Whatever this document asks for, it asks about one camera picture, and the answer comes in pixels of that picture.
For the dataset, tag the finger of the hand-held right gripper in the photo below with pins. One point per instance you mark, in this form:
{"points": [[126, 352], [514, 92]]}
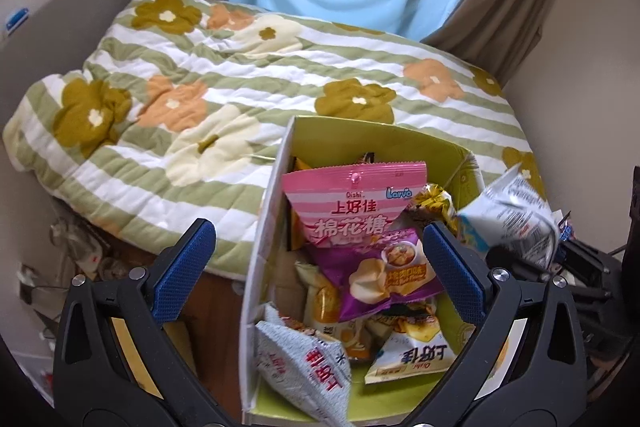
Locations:
{"points": [[510, 261], [585, 259]]}

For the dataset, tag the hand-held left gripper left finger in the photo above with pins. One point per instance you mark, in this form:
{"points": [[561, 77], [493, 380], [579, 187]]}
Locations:
{"points": [[185, 267]]}

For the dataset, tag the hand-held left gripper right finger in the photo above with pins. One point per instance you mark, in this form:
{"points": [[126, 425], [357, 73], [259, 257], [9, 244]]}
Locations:
{"points": [[455, 272]]}

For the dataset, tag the grey-white patterned snack packet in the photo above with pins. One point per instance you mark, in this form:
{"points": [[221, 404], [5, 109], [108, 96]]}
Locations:
{"points": [[510, 217], [305, 372]]}

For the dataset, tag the orange cake snack packet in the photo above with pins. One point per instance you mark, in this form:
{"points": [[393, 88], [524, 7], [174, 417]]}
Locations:
{"points": [[322, 307]]}

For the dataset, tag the yellow-green cardboard box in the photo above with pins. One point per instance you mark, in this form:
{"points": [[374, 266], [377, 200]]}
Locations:
{"points": [[380, 142]]}

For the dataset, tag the gold foil snack packet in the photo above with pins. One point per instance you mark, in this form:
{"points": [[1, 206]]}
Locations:
{"points": [[432, 202]]}

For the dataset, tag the purple chip packet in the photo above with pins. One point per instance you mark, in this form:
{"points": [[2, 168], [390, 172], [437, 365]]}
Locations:
{"points": [[370, 287]]}

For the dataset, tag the white yellow chip packet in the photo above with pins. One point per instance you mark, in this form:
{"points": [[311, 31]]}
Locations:
{"points": [[410, 352]]}

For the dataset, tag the crumpled clear plastic bag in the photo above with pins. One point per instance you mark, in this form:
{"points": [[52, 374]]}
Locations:
{"points": [[75, 242]]}

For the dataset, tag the pink striped snack packet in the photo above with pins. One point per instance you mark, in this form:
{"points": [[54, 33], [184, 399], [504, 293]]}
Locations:
{"points": [[350, 202]]}

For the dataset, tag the brown cartoon print packet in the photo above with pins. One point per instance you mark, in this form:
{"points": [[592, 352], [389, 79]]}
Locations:
{"points": [[369, 157]]}

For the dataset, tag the striped floral blanket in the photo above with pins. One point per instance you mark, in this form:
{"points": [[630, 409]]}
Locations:
{"points": [[250, 72]]}

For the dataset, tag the blue white wall label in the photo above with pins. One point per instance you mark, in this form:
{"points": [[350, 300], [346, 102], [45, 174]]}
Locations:
{"points": [[17, 19]]}

